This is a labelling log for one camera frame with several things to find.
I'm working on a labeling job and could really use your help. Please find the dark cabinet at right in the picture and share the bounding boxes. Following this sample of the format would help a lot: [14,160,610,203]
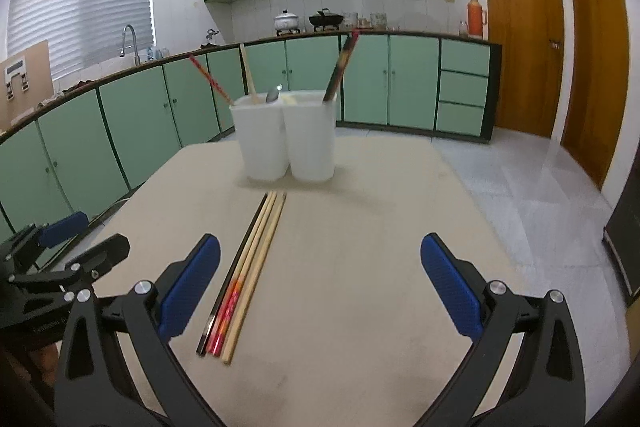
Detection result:
[603,165,640,305]

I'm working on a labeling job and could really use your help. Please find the black wok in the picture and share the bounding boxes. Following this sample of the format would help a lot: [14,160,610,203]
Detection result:
[308,9,344,32]

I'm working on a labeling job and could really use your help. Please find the green lower kitchen cabinets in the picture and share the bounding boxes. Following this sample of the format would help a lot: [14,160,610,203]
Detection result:
[1,30,501,237]

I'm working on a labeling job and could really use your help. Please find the black chopstick gold band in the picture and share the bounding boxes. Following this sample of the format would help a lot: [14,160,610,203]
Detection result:
[322,29,362,103]

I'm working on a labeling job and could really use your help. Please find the orange thermos flask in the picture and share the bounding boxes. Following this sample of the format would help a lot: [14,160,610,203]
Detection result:
[466,0,487,38]

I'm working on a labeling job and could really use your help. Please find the dark chopstick patterned end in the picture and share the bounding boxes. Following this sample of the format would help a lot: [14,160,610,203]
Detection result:
[196,193,268,358]

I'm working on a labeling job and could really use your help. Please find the cardboard box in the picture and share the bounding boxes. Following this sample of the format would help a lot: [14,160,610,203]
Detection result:
[0,40,54,131]

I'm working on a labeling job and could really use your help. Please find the wooden door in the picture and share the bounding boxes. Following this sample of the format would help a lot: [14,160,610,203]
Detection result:
[487,0,564,138]
[561,0,629,187]

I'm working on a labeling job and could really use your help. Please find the white cooking pot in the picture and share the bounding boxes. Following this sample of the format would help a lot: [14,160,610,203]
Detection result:
[273,10,300,36]

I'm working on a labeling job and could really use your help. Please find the bamboo chopstick red floral end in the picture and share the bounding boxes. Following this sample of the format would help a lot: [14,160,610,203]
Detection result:
[206,191,277,357]

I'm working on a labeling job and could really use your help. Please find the white double utensil holder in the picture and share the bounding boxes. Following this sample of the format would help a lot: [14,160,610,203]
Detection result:
[231,90,337,183]

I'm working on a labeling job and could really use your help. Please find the bamboo chopstick orange red end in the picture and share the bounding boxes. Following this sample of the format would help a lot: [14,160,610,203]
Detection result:
[220,192,286,365]

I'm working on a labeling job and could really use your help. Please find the white plastic fork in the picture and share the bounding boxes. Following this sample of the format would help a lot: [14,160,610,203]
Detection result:
[279,92,305,106]

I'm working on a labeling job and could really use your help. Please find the chrome sink faucet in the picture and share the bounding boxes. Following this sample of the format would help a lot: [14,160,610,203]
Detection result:
[118,24,141,66]

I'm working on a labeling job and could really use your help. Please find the metal spoon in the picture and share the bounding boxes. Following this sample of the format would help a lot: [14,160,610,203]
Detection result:
[265,84,282,103]

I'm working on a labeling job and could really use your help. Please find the plain bamboo chopstick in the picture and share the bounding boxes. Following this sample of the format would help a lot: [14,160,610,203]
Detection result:
[239,42,260,104]

